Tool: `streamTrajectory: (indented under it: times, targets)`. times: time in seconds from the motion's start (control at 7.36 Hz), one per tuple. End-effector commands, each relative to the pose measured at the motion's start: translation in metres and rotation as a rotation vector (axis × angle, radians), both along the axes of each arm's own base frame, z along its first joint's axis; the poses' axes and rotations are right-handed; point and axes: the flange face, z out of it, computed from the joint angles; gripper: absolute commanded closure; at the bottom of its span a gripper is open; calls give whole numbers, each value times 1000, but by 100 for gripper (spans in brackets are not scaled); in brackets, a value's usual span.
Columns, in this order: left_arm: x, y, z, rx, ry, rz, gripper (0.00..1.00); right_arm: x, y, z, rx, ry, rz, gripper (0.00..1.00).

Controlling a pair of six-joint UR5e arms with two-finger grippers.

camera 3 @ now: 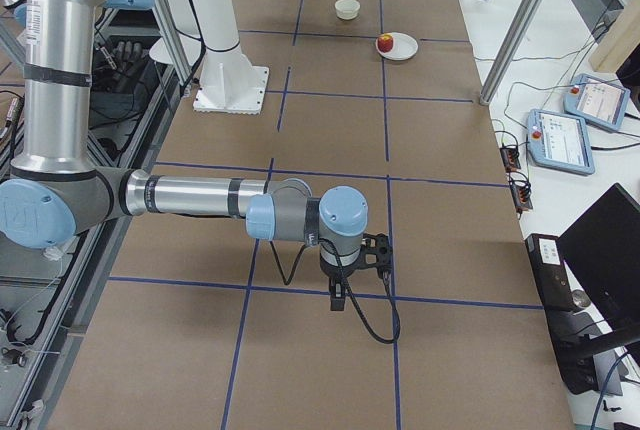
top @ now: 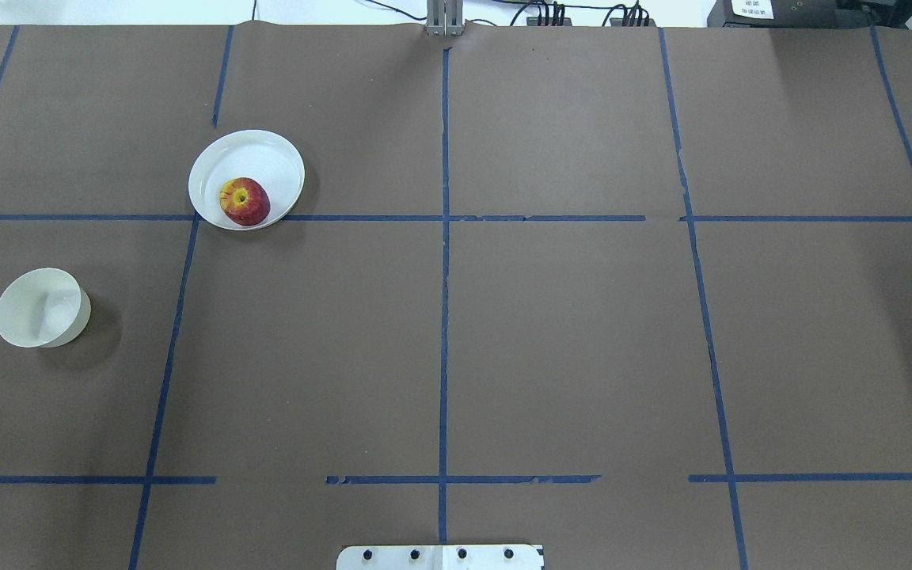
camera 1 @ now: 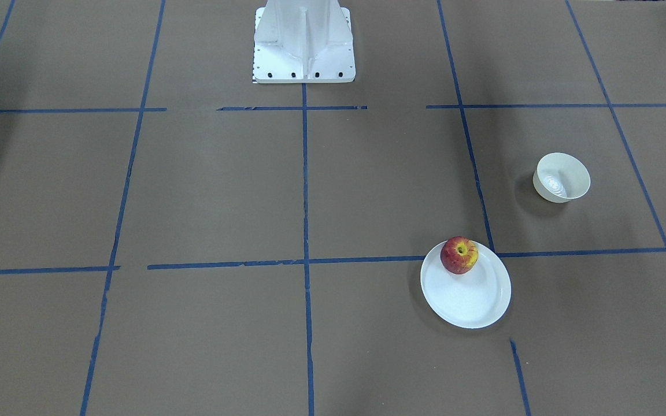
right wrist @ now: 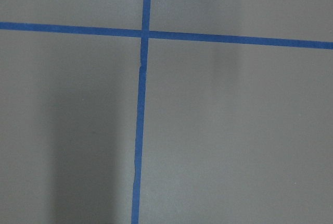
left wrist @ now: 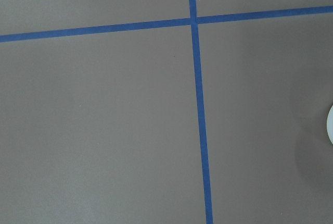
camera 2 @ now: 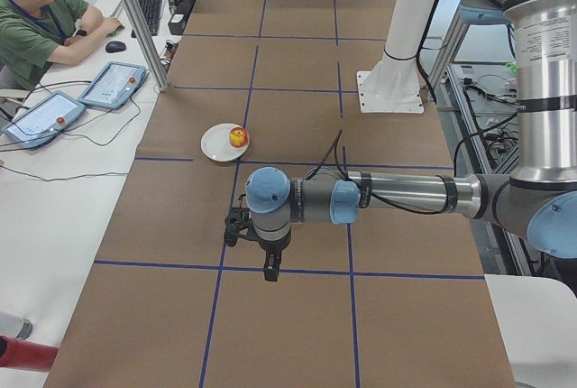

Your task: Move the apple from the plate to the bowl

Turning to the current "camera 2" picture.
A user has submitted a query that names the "black computer mouse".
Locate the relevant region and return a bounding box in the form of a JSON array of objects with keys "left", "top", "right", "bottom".
[{"left": 105, "top": 41, "right": 126, "bottom": 53}]

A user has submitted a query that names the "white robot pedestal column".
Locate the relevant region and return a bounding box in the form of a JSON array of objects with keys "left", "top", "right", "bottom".
[{"left": 357, "top": 0, "right": 435, "bottom": 114}]

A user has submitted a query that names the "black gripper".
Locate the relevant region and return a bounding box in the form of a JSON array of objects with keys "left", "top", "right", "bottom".
[{"left": 261, "top": 243, "right": 285, "bottom": 282}]

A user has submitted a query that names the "far blue teach pendant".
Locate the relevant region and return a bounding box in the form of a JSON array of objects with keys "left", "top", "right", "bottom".
[{"left": 78, "top": 61, "right": 147, "bottom": 110}]

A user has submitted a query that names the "brown paper table cover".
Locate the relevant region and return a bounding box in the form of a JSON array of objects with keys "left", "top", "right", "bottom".
[{"left": 46, "top": 0, "right": 514, "bottom": 387}]

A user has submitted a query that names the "black box device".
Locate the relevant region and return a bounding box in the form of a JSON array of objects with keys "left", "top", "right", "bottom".
[{"left": 168, "top": 0, "right": 193, "bottom": 36}]

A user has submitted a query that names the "person in green shirt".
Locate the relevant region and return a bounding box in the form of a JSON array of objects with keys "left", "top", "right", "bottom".
[{"left": 1, "top": 0, "right": 122, "bottom": 91}]

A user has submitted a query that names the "blue teach pendant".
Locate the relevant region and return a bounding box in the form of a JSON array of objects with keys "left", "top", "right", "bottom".
[
  {"left": 2, "top": 91, "right": 86, "bottom": 149},
  {"left": 78, "top": 61, "right": 147, "bottom": 110}
]

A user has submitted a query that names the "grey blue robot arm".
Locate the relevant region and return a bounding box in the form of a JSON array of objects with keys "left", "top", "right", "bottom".
[{"left": 224, "top": 0, "right": 576, "bottom": 282}]

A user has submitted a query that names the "aluminium frame post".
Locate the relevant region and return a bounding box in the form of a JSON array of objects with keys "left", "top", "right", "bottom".
[{"left": 121, "top": 0, "right": 169, "bottom": 92}]

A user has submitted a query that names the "black keyboard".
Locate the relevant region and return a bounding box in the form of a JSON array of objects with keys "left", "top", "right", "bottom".
[{"left": 137, "top": 0, "right": 162, "bottom": 36}]

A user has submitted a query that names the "red yellow apple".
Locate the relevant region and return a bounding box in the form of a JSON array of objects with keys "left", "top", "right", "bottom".
[{"left": 229, "top": 126, "right": 250, "bottom": 149}]

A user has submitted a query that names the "red cylinder object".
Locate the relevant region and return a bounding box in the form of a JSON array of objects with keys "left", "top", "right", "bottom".
[{"left": 1, "top": 336, "right": 59, "bottom": 373}]

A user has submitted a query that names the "white round plate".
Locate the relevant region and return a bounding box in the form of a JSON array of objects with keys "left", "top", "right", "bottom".
[{"left": 200, "top": 123, "right": 250, "bottom": 162}]

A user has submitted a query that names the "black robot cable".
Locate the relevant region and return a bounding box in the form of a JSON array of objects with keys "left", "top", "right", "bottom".
[{"left": 304, "top": 129, "right": 452, "bottom": 216}]

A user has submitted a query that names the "near blue teach pendant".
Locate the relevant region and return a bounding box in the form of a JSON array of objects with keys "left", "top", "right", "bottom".
[{"left": 2, "top": 91, "right": 86, "bottom": 149}]

